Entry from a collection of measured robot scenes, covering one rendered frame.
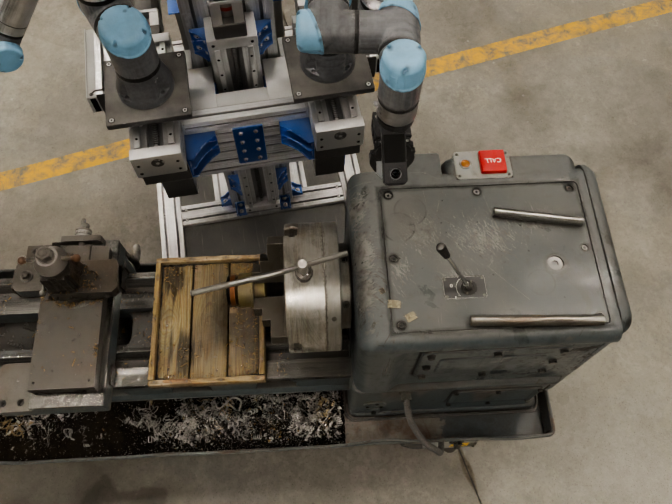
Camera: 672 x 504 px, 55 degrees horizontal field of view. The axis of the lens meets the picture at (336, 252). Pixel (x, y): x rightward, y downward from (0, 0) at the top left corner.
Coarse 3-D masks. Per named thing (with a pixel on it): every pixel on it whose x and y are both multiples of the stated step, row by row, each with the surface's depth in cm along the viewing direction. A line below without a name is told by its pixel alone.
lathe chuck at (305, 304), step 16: (288, 224) 155; (304, 224) 154; (320, 224) 154; (288, 240) 147; (304, 240) 147; (320, 240) 147; (288, 256) 145; (304, 256) 145; (320, 256) 145; (320, 272) 143; (288, 288) 143; (304, 288) 143; (320, 288) 143; (288, 304) 143; (304, 304) 143; (320, 304) 143; (288, 320) 144; (304, 320) 144; (320, 320) 144; (288, 336) 146; (304, 336) 147; (320, 336) 147; (304, 352) 155
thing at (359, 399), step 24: (408, 384) 170; (432, 384) 170; (456, 384) 170; (480, 384) 170; (504, 384) 170; (528, 384) 171; (552, 384) 181; (360, 408) 193; (384, 408) 194; (432, 408) 197; (456, 408) 198; (480, 408) 198; (504, 408) 198
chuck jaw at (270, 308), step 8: (280, 296) 155; (256, 304) 154; (264, 304) 154; (272, 304) 154; (280, 304) 154; (256, 312) 155; (264, 312) 153; (272, 312) 153; (280, 312) 153; (264, 320) 152; (272, 320) 152; (280, 320) 152; (272, 328) 151; (280, 328) 151; (272, 336) 150; (280, 336) 150; (296, 344) 150
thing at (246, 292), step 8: (232, 280) 155; (232, 288) 154; (240, 288) 154; (248, 288) 154; (256, 288) 155; (264, 288) 155; (232, 296) 154; (240, 296) 154; (248, 296) 154; (256, 296) 155; (264, 296) 155; (232, 304) 156; (240, 304) 155; (248, 304) 155
